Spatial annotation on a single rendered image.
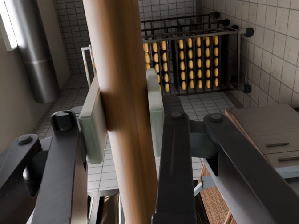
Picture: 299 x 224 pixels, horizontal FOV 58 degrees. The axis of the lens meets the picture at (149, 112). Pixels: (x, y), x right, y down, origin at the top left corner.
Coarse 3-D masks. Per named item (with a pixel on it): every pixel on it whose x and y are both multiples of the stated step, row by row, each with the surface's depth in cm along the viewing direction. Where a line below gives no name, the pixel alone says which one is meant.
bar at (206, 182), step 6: (276, 168) 134; (282, 168) 134; (288, 168) 133; (294, 168) 133; (282, 174) 132; (288, 174) 132; (294, 174) 132; (204, 180) 132; (210, 180) 131; (198, 186) 134; (204, 186) 132; (210, 186) 133; (198, 192) 135
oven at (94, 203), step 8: (88, 192) 220; (96, 192) 219; (104, 192) 218; (112, 192) 217; (96, 200) 211; (200, 200) 200; (96, 208) 203; (200, 208) 193; (88, 216) 196; (96, 216) 196; (200, 216) 187
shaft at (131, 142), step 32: (96, 0) 14; (128, 0) 14; (96, 32) 14; (128, 32) 14; (96, 64) 16; (128, 64) 15; (128, 96) 16; (128, 128) 17; (128, 160) 18; (128, 192) 19
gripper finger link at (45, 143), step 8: (80, 112) 16; (80, 128) 14; (80, 136) 14; (48, 144) 13; (80, 144) 14; (40, 152) 13; (32, 160) 13; (40, 160) 13; (32, 168) 13; (40, 168) 13; (24, 176) 13; (32, 176) 13; (40, 176) 13
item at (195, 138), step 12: (168, 96) 17; (168, 108) 15; (180, 108) 15; (192, 120) 14; (192, 132) 13; (204, 132) 13; (192, 144) 13; (204, 144) 13; (192, 156) 13; (204, 156) 13; (216, 156) 13
